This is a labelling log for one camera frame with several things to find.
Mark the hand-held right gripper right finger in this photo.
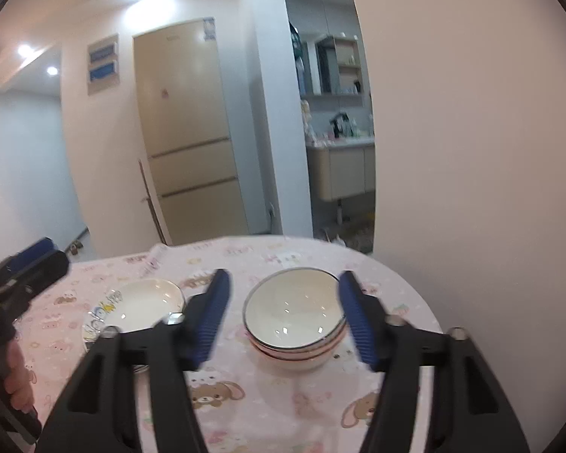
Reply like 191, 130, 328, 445
337, 270, 532, 453

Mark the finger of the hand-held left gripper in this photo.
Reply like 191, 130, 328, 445
0, 237, 58, 280
0, 250, 71, 313

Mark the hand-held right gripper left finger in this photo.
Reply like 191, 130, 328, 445
34, 268, 232, 453

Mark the pink rabbit strawberry bowl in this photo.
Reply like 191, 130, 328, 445
248, 330, 347, 362
257, 347, 335, 373

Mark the white dark-rimmed bowl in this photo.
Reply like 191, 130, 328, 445
242, 267, 349, 351

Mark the white cartoon print plate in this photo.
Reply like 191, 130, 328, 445
82, 277, 188, 341

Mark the person's left hand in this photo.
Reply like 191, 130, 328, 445
0, 340, 35, 411

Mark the pink printed tablecloth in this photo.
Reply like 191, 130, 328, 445
9, 235, 444, 453

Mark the beige vanity cabinet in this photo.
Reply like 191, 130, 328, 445
306, 138, 376, 202

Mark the grey electrical panel box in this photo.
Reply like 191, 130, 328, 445
87, 33, 120, 96

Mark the black faucet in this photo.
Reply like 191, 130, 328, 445
329, 112, 350, 140

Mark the white ornament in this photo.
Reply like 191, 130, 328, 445
301, 99, 315, 145

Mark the beige refrigerator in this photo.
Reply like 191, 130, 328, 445
132, 18, 251, 245

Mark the bathroom mirror cabinet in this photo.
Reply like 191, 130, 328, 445
314, 34, 364, 97

